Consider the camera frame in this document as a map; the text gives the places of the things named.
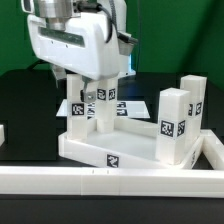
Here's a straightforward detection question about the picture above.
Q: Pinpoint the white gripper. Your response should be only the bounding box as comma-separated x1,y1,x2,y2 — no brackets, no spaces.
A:
27,13,120,102

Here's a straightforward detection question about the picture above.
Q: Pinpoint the white desk top tray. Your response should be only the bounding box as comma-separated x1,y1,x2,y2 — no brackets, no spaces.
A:
58,117,204,169

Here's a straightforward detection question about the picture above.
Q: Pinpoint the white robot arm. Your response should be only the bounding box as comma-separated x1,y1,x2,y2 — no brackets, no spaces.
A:
20,0,137,102

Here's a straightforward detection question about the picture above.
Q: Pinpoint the white fiducial marker sheet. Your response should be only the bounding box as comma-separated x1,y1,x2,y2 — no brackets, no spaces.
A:
56,99,150,118

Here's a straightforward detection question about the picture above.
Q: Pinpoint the white block left edge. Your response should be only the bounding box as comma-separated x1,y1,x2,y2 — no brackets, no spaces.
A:
0,125,5,146

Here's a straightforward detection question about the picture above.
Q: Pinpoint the white front fence bar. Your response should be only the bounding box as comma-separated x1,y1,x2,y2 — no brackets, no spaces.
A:
0,166,224,198

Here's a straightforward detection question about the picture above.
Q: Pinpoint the black cable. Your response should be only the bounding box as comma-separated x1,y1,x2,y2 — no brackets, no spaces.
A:
27,59,48,71

